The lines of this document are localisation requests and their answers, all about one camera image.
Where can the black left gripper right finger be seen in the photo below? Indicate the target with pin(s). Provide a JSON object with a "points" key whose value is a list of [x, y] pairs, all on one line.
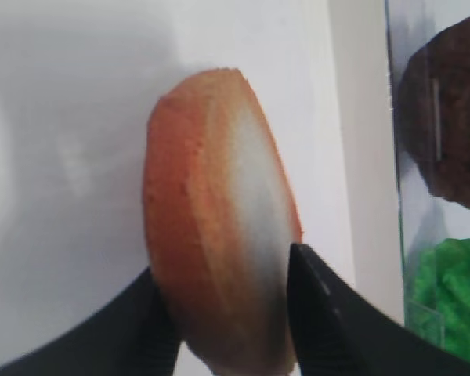
{"points": [[335, 331]]}

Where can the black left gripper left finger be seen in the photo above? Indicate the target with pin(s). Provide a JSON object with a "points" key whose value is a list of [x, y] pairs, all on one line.
{"points": [[131, 335]]}

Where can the orange bun slice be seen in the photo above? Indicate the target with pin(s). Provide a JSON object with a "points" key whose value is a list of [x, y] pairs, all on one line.
{"points": [[219, 218]]}

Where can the green lettuce leaf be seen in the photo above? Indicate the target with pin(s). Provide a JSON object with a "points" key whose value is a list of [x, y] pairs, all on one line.
{"points": [[438, 301]]}

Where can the dark meat patty right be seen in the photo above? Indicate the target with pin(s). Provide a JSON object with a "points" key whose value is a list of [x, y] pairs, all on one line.
{"points": [[433, 108]]}

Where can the clear long right rail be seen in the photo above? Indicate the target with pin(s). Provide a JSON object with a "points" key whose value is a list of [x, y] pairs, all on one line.
{"points": [[424, 220]]}

